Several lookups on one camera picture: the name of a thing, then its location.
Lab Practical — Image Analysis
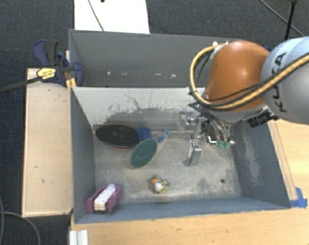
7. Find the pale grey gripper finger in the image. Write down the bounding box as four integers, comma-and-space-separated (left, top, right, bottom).
182, 139, 196, 167
192, 141, 203, 166

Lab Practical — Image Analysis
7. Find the clear glass thing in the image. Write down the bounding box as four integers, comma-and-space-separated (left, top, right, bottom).
177, 110, 188, 132

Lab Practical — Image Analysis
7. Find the grey metal bin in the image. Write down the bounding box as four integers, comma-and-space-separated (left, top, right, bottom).
68, 29, 292, 225

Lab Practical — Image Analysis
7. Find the small spotted toy animal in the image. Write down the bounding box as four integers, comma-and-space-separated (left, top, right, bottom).
150, 175, 171, 194

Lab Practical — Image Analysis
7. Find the blue plastic piece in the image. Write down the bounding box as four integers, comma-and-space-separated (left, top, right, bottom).
136, 127, 152, 141

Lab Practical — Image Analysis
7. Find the black and red oval disc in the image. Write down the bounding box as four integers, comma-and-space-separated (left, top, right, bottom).
95, 124, 140, 152

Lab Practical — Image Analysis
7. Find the purple box with white block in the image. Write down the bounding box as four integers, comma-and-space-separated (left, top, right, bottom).
86, 183, 122, 214

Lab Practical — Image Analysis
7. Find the pale wood board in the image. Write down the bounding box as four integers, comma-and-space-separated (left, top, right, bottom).
21, 67, 75, 218

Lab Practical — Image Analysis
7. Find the green oval brush blue handle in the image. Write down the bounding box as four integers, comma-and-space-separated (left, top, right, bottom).
130, 129, 171, 169

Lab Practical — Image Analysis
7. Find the black cylinder on white bracket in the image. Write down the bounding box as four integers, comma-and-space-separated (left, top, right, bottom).
247, 112, 278, 128

